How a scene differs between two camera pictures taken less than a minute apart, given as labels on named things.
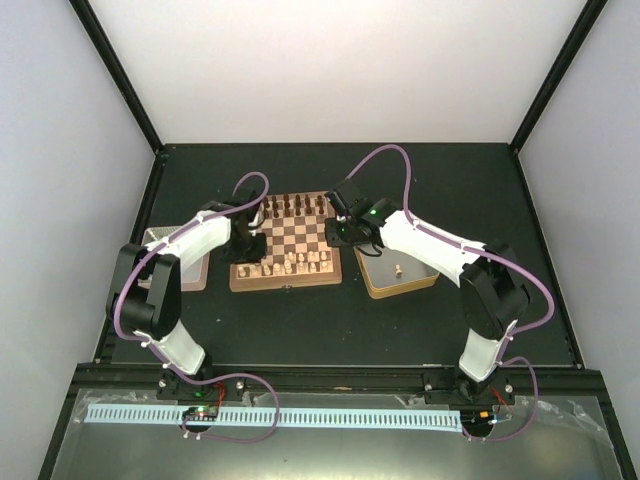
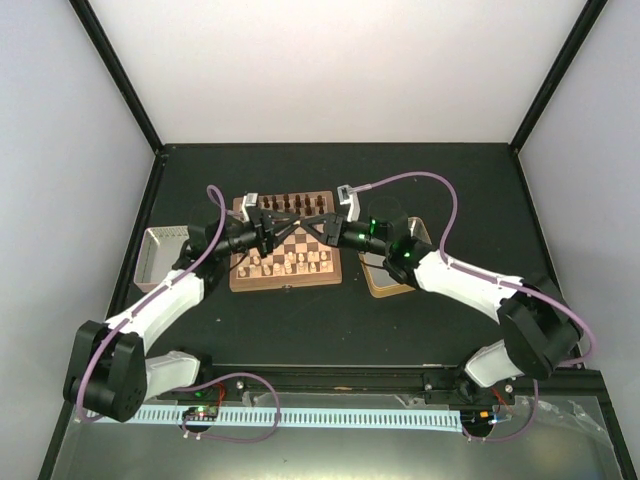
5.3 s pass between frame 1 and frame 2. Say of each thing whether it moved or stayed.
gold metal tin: stayed
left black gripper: moved
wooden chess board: stayed
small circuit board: stayed
